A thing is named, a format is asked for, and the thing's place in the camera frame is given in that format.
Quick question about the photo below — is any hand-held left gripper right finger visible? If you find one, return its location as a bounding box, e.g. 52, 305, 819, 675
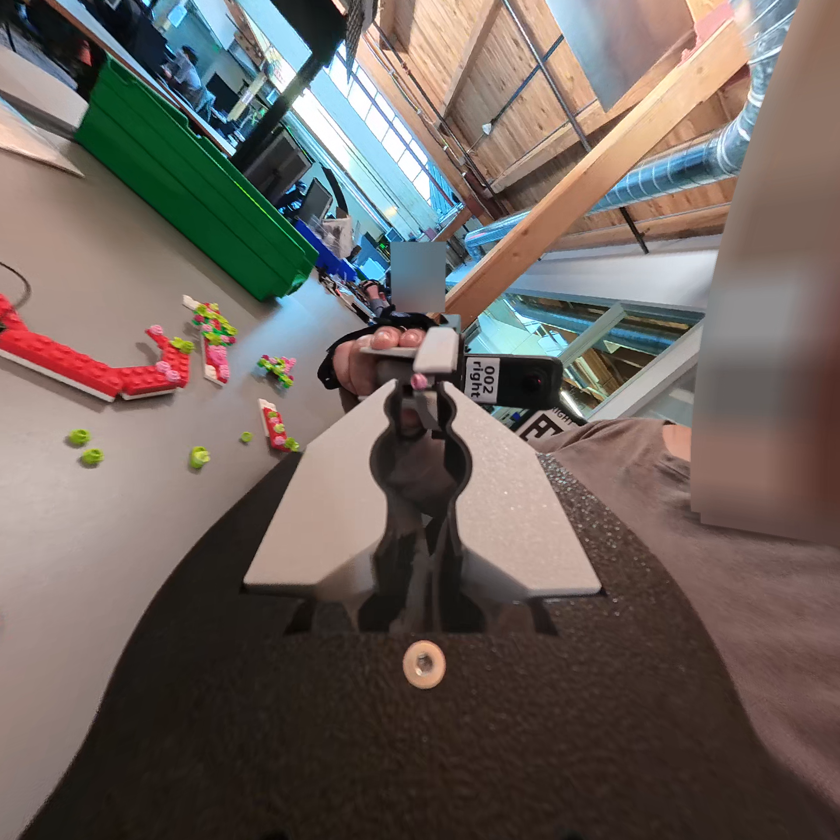
433, 384, 602, 632

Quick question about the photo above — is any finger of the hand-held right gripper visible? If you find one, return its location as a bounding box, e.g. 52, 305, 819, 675
413, 327, 462, 375
412, 387, 450, 436

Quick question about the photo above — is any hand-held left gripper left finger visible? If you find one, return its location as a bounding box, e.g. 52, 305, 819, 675
243, 381, 404, 632

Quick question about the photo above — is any short red lego flower section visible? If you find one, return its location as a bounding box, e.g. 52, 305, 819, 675
257, 398, 301, 453

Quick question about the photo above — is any small lego flower cluster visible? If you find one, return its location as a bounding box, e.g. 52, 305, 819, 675
255, 354, 298, 390

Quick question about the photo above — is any long pink green lego flower section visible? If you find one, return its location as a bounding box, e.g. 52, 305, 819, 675
182, 294, 238, 385

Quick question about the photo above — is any person's right hand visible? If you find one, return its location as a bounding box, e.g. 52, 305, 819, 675
331, 325, 427, 414

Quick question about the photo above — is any blue storage bin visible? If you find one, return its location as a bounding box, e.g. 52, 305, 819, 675
294, 220, 358, 278

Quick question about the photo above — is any wooden ceiling beam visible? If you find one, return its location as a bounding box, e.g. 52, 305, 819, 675
445, 20, 756, 327

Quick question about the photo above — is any dark computer monitor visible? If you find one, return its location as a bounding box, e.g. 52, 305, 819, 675
245, 126, 314, 206

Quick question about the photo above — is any green plastic storage bin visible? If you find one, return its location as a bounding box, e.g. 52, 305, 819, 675
73, 56, 320, 303

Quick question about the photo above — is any black stand pole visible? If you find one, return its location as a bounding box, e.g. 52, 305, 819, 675
226, 0, 350, 173

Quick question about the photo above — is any flat cardboard sheet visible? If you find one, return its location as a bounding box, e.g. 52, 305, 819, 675
0, 104, 86, 179

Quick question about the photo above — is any pale grey slab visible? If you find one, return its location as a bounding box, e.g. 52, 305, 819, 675
0, 49, 90, 139

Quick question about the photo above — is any silver ventilation duct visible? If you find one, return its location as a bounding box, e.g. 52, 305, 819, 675
465, 39, 788, 261

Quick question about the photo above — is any red lego heart frame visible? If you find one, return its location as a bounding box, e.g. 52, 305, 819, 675
0, 292, 193, 403

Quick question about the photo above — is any thin black cable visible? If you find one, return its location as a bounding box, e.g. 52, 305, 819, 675
0, 261, 33, 311

